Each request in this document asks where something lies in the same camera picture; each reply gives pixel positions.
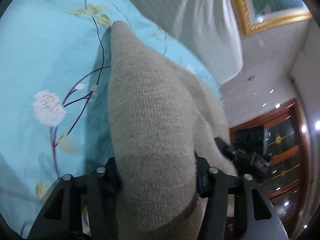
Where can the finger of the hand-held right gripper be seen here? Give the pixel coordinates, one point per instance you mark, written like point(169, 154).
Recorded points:
point(223, 146)

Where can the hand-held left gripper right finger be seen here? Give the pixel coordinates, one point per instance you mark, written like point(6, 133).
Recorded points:
point(202, 178)

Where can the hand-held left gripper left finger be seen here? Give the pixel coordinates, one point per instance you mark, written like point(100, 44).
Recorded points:
point(110, 177)

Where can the beige knit sweater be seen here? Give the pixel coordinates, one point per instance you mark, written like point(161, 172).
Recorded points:
point(150, 117)

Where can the black device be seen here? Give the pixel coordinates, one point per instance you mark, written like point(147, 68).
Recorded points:
point(250, 137)

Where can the wooden glass cabinet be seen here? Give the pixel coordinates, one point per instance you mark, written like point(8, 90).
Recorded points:
point(287, 135)

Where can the blue floral bed sheet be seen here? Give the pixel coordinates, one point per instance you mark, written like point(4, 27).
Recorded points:
point(50, 42)

